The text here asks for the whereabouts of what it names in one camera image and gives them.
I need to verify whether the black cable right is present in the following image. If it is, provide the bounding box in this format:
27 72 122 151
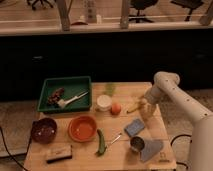
170 134 193 171

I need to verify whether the white round container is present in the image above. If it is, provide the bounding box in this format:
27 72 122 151
97 95 112 111

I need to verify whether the wooden block eraser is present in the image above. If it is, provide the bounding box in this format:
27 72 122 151
45 145 72 164

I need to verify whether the black cable left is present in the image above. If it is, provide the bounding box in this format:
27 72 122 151
0 125 29 171

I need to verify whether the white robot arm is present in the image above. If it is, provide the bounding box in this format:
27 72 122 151
144 71 213 171

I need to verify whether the dark maroon bowl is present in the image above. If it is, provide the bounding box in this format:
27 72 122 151
31 118 57 144

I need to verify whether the blue sponge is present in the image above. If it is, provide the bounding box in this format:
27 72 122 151
124 119 145 137

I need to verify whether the black office chair left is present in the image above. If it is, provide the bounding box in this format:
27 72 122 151
26 0 54 11

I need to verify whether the black office chair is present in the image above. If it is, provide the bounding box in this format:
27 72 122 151
26 0 54 11
171 0 204 21
129 0 158 23

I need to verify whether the grey blue cloth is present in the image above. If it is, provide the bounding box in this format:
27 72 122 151
141 140 164 162

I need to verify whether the metal cup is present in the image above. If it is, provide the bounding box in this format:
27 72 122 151
130 136 145 152

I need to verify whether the black office chair right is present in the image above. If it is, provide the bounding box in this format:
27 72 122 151
171 0 204 21

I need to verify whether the green plastic tray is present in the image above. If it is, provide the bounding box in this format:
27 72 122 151
37 76 92 114

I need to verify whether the red bowl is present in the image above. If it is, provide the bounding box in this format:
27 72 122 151
68 116 97 143

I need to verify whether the brown grape bunch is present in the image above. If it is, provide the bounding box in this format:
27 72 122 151
47 88 64 105

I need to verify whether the metal spoon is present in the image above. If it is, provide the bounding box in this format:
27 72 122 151
104 133 122 152

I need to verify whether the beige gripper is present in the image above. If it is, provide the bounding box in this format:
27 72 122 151
140 102 156 121

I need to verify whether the yellow banana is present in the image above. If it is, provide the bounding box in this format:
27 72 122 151
127 98 147 113

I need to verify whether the black cable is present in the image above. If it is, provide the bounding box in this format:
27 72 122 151
0 125 29 171
170 134 193 171

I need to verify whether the orange fruit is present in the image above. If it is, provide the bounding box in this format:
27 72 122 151
111 103 121 115

